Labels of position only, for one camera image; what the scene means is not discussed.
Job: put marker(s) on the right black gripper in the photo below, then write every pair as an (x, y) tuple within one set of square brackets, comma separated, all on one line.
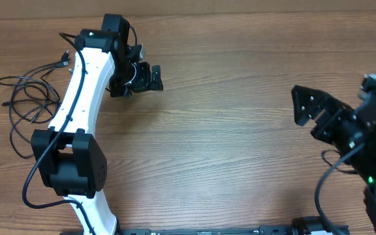
[(331, 116)]

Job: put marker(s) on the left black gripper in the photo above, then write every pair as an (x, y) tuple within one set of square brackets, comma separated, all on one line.
[(144, 83)]

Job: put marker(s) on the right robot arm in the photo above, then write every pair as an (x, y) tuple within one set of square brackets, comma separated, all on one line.
[(363, 157)]

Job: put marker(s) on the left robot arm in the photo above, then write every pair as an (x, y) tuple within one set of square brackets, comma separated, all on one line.
[(68, 157)]

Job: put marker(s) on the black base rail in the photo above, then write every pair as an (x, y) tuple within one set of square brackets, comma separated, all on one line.
[(300, 226)]

